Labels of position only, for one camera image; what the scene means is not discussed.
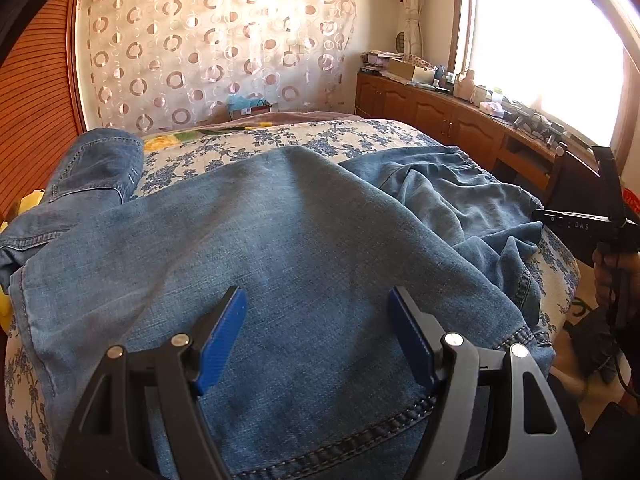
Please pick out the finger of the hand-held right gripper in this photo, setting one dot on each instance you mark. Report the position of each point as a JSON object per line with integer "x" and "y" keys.
{"x": 550, "y": 219}

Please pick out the dark blue jeans pants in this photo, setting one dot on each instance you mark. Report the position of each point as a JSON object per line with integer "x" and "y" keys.
{"x": 105, "y": 165}

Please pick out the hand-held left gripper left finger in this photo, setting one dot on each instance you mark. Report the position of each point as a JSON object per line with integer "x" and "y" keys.
{"x": 220, "y": 345}

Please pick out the cardboard box with labels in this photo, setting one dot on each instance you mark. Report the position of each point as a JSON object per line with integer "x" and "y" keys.
{"x": 257, "y": 111}

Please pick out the yellow plush toy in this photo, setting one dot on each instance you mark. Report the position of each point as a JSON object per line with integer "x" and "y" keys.
{"x": 32, "y": 200}

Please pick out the person's right hand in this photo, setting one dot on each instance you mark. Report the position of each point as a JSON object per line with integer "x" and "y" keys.
{"x": 602, "y": 280}

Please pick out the person's right forearm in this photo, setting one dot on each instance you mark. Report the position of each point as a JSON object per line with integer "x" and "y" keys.
{"x": 631, "y": 310}

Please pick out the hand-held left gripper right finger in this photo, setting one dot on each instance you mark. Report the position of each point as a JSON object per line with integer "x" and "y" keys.
{"x": 410, "y": 340}

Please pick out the wooden louvered wardrobe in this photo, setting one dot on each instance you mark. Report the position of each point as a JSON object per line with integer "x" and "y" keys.
{"x": 35, "y": 100}

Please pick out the sheer circle-patterned curtain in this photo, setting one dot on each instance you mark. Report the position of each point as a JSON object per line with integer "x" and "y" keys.
{"x": 200, "y": 45}

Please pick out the blue plastic bag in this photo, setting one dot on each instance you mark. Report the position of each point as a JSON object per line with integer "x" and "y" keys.
{"x": 242, "y": 101}

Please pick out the colourful flowered blanket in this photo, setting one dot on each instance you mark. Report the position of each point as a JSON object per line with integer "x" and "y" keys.
{"x": 190, "y": 136}

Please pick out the window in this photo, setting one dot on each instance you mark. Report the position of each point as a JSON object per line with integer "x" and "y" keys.
{"x": 540, "y": 50}

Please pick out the white plastic jug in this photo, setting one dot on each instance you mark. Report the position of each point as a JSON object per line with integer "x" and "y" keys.
{"x": 463, "y": 87}

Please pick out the faded blue jeans pants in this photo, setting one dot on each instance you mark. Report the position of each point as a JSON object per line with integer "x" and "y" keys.
{"x": 280, "y": 240}

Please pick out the dark bottle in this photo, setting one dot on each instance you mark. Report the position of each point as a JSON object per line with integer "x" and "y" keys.
{"x": 440, "y": 76}

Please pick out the black gadget with legs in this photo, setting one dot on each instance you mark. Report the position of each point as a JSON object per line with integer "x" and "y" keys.
{"x": 537, "y": 125}

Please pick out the oval wall hanging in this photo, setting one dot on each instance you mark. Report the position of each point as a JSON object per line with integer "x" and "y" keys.
{"x": 400, "y": 43}

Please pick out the stack of papers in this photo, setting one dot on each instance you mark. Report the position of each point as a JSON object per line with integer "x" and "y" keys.
{"x": 380, "y": 61}

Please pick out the beige patterned window curtain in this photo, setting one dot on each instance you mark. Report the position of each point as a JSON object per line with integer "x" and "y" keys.
{"x": 412, "y": 10}

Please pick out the wooden cabinet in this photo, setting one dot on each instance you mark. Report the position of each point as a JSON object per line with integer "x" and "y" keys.
{"x": 415, "y": 107}

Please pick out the open plain cardboard box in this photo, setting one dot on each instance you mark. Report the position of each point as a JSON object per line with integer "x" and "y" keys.
{"x": 405, "y": 71}

